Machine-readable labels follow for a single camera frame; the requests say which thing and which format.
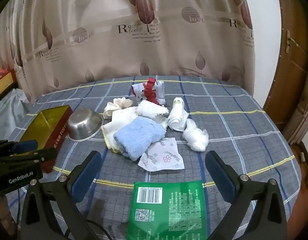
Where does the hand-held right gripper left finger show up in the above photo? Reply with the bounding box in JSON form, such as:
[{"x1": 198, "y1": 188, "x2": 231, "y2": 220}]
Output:
[{"x1": 19, "y1": 150, "x2": 103, "y2": 240}]

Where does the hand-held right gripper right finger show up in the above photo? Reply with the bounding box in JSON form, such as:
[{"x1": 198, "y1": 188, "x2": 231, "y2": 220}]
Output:
[{"x1": 205, "y1": 150, "x2": 289, "y2": 240}]

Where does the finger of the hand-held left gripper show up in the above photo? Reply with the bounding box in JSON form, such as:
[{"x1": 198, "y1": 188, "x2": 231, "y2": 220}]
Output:
[
  {"x1": 0, "y1": 147, "x2": 58, "y2": 167},
  {"x1": 0, "y1": 140, "x2": 39, "y2": 155}
]

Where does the red tin box gold inside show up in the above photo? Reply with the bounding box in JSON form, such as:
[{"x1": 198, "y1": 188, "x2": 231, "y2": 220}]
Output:
[{"x1": 19, "y1": 105, "x2": 73, "y2": 174}]

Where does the small white cloth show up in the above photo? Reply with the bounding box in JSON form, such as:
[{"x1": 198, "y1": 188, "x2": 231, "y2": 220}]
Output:
[{"x1": 182, "y1": 119, "x2": 209, "y2": 152}]

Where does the floral patterned white cloth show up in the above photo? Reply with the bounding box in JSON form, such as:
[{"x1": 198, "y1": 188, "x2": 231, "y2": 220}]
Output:
[{"x1": 138, "y1": 137, "x2": 185, "y2": 172}]

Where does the cream cloth with yellow edge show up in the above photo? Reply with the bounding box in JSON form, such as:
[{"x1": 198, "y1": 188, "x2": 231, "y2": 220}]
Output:
[{"x1": 101, "y1": 107, "x2": 142, "y2": 153}]

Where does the light blue towel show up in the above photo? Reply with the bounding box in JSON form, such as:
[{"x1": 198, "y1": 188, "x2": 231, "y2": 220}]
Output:
[{"x1": 113, "y1": 117, "x2": 167, "y2": 161}]

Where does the white towel with gold print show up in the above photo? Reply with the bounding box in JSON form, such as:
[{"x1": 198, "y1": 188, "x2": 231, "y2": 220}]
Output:
[{"x1": 167, "y1": 97, "x2": 190, "y2": 132}]

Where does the beige satin cloth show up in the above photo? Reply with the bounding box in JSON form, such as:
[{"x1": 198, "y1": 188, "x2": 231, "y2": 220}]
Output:
[{"x1": 103, "y1": 97, "x2": 134, "y2": 120}]

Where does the white fluffy cloth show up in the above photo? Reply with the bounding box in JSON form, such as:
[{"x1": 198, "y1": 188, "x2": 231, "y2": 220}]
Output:
[{"x1": 137, "y1": 100, "x2": 169, "y2": 128}]

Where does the red and white garment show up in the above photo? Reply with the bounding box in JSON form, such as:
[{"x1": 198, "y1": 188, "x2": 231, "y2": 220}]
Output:
[{"x1": 131, "y1": 77, "x2": 166, "y2": 106}]

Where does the clear plastic bag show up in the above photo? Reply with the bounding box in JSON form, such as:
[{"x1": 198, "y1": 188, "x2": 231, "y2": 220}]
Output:
[{"x1": 0, "y1": 89, "x2": 36, "y2": 140}]

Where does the grey plaid bed sheet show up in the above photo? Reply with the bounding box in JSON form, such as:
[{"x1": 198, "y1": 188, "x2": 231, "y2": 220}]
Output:
[{"x1": 0, "y1": 75, "x2": 303, "y2": 240}]

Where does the stainless steel bowl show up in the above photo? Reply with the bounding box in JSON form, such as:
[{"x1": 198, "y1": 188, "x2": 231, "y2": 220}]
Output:
[{"x1": 67, "y1": 108, "x2": 104, "y2": 142}]

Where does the green packet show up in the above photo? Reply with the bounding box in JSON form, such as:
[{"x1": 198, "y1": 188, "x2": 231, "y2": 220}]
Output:
[{"x1": 126, "y1": 181, "x2": 208, "y2": 240}]

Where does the red and yellow box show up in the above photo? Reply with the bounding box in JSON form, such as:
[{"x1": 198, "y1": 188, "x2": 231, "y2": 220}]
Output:
[{"x1": 0, "y1": 67, "x2": 18, "y2": 103}]

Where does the dark brown wooden furniture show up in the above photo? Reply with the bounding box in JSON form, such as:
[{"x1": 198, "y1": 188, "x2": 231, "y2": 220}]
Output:
[{"x1": 291, "y1": 141, "x2": 308, "y2": 195}]

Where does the brown wooden door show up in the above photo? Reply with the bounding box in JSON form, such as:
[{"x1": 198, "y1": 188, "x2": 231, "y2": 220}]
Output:
[{"x1": 262, "y1": 0, "x2": 308, "y2": 115}]

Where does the beige leaf-print curtain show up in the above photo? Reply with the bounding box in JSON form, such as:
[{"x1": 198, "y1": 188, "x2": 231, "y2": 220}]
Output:
[{"x1": 0, "y1": 0, "x2": 282, "y2": 105}]

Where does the black cable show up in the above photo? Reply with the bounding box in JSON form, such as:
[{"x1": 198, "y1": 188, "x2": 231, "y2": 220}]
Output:
[{"x1": 64, "y1": 219, "x2": 112, "y2": 240}]

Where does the brass door handle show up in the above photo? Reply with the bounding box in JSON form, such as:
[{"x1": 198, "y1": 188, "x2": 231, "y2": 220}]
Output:
[{"x1": 286, "y1": 29, "x2": 300, "y2": 53}]

